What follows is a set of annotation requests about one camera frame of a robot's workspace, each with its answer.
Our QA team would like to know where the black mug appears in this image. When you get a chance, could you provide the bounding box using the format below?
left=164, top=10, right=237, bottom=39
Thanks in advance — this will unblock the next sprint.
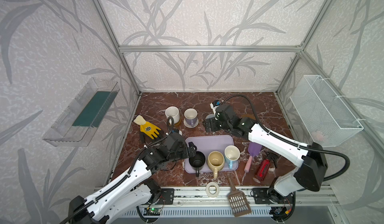
left=189, top=151, right=206, bottom=178

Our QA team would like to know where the light blue mug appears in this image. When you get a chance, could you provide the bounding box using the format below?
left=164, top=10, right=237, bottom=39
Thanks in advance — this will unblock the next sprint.
left=225, top=146, right=240, bottom=170

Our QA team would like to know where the purple mug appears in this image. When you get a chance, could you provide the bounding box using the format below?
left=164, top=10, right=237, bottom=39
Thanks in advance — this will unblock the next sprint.
left=184, top=109, right=198, bottom=125

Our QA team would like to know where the white speckled mug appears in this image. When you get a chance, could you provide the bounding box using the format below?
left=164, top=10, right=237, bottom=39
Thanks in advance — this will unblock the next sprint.
left=165, top=106, right=181, bottom=123

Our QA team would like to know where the beige mug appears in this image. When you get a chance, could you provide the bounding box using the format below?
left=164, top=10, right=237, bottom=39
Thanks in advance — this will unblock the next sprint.
left=207, top=151, right=226, bottom=179

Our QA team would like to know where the grey woven round coaster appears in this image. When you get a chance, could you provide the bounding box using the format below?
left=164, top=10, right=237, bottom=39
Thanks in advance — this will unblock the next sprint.
left=205, top=114, right=215, bottom=120

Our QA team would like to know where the multicolour woven round coaster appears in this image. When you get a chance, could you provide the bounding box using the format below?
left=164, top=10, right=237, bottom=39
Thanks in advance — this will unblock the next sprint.
left=183, top=120, right=199, bottom=129

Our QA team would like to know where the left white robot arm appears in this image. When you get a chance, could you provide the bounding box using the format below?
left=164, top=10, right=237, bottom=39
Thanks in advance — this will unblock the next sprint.
left=62, top=133, right=197, bottom=224

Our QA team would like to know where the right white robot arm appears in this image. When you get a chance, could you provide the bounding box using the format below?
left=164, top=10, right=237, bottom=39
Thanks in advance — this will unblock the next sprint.
left=205, top=100, right=351, bottom=203

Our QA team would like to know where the lavender plastic tray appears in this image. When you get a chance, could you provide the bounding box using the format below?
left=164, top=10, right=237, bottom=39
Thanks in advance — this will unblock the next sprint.
left=184, top=135, right=239, bottom=174

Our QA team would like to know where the yellow work glove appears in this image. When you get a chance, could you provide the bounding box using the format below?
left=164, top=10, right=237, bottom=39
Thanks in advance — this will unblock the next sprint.
left=133, top=115, right=163, bottom=144

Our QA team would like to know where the purple pink spatula scoop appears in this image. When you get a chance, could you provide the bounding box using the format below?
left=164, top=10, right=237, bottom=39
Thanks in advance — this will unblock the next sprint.
left=244, top=142, right=263, bottom=173

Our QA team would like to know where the white tape roll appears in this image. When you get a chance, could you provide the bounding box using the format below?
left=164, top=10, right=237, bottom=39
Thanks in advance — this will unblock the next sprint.
left=206, top=182, right=220, bottom=198

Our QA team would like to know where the red bottle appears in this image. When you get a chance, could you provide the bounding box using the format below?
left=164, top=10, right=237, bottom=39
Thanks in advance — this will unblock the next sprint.
left=255, top=159, right=271, bottom=181

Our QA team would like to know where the green circuit board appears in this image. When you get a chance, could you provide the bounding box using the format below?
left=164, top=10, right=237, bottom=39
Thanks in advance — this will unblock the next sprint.
left=143, top=208, right=162, bottom=216

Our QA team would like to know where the brown slotted litter scoop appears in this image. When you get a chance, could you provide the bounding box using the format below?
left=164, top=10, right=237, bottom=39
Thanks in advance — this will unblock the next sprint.
left=228, top=178, right=252, bottom=217

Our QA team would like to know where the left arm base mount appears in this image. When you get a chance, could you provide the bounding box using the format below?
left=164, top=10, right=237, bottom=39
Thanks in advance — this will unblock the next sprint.
left=148, top=188, right=175, bottom=205

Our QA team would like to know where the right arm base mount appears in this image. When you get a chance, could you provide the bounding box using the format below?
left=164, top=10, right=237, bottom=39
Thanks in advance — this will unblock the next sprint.
left=251, top=187, right=296, bottom=205

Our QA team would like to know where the clear plastic wall shelf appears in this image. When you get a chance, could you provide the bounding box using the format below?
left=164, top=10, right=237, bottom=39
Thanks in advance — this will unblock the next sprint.
left=43, top=78, right=120, bottom=147

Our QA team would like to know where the white wire mesh basket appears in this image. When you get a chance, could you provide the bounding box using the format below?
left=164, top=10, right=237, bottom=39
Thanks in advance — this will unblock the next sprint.
left=290, top=75, right=364, bottom=147

